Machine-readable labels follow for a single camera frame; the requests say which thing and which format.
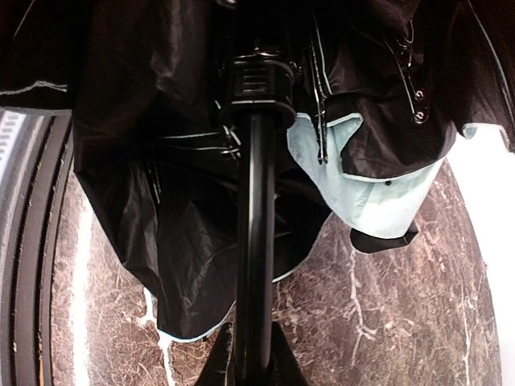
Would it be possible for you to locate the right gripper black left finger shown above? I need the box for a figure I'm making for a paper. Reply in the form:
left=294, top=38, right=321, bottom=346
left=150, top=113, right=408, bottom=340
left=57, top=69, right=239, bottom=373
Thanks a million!
left=195, top=322, right=236, bottom=386

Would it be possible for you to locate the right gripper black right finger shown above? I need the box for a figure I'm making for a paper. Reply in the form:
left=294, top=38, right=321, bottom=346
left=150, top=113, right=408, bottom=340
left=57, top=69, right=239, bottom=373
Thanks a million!
left=269, top=322, right=308, bottom=386

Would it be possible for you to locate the mint green folding umbrella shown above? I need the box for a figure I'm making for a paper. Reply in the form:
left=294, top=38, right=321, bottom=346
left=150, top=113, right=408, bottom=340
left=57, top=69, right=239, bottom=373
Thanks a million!
left=1, top=1, right=514, bottom=385

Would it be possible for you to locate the black front frame rail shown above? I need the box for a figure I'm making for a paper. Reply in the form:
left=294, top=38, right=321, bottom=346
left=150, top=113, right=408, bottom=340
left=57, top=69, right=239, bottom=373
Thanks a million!
left=1, top=113, right=73, bottom=385

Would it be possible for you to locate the grey slotted cable duct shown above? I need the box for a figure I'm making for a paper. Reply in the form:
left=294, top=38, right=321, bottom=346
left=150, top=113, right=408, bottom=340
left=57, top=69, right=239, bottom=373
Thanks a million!
left=0, top=111, right=26, bottom=162

